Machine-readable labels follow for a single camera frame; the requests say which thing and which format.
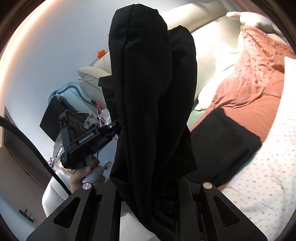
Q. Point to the orange quilted blanket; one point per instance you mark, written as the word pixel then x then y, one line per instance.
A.
pixel 251 95

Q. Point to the white floral duvet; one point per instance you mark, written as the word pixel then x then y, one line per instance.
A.
pixel 264 190

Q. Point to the grey bedside drawer table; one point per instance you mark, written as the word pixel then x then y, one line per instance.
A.
pixel 89 109

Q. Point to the white pillow at headboard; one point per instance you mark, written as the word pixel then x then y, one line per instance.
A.
pixel 207 93

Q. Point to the folded black garment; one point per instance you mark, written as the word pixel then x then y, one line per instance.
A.
pixel 221 147

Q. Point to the cream plush pillow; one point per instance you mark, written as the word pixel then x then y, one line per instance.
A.
pixel 258 21

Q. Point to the black button shirt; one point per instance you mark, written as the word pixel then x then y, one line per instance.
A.
pixel 153 154

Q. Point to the cream padded headboard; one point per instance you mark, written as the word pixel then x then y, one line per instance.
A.
pixel 151 59

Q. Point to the person's left hand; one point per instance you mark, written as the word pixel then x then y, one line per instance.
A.
pixel 93 169

